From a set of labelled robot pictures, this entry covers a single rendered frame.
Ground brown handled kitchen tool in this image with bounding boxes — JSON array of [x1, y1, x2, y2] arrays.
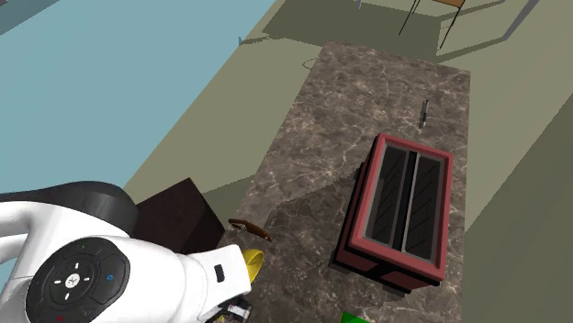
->
[[227, 217, 274, 243]]

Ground wooden table with black legs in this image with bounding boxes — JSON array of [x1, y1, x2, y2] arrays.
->
[[398, 0, 467, 50]]

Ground black pen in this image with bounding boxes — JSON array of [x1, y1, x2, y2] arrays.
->
[[418, 99, 431, 130]]

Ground yellow curved object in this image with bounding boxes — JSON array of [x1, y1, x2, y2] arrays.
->
[[242, 248, 265, 284]]

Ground green object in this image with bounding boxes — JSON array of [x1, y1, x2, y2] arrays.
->
[[340, 311, 371, 323]]

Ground red two-slot toaster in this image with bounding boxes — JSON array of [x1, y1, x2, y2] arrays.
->
[[330, 132, 455, 295]]

